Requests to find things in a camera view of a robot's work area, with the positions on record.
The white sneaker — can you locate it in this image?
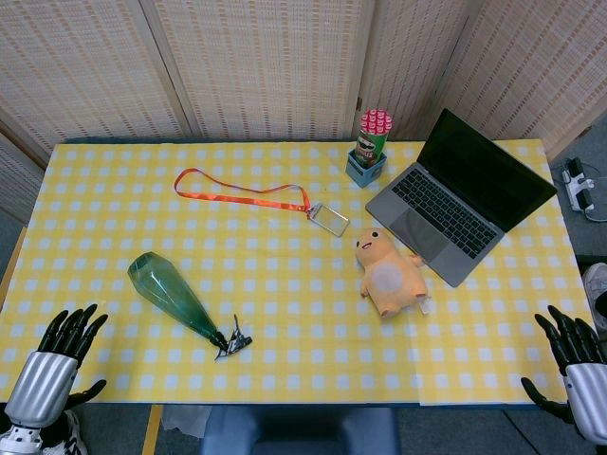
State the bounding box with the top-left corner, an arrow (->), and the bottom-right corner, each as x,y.
581,263 -> 607,328

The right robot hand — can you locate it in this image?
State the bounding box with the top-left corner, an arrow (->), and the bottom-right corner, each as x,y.
520,304 -> 607,446

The woven folding screen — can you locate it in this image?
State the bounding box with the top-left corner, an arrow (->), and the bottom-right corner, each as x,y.
0,0 -> 607,224

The white plastic bag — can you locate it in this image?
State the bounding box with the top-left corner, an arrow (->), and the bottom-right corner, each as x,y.
160,405 -> 213,438

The grey laptop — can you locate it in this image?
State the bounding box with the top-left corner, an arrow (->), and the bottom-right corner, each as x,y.
365,108 -> 559,289

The blue square box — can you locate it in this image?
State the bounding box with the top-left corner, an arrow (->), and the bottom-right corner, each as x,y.
345,148 -> 388,190

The yellow checkered tablecloth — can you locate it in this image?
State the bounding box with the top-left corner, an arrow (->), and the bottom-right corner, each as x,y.
0,139 -> 603,407

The clear badge holder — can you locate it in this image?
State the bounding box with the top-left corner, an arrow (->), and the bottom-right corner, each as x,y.
306,202 -> 351,239

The blue chair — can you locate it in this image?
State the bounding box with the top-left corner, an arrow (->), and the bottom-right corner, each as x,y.
201,406 -> 403,455

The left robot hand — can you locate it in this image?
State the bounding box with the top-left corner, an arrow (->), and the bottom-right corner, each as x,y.
3,303 -> 109,428

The orange lanyard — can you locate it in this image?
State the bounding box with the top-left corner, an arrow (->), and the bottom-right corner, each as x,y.
174,168 -> 312,214

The white power strip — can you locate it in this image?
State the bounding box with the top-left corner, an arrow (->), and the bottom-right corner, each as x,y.
561,157 -> 599,213

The green Pringles can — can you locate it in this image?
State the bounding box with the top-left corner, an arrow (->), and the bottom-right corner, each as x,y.
355,108 -> 395,168

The yellow plush toy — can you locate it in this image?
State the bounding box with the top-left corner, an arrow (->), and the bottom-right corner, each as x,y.
355,227 -> 433,319

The green spray bottle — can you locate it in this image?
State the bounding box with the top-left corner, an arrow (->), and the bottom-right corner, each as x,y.
127,251 -> 253,361

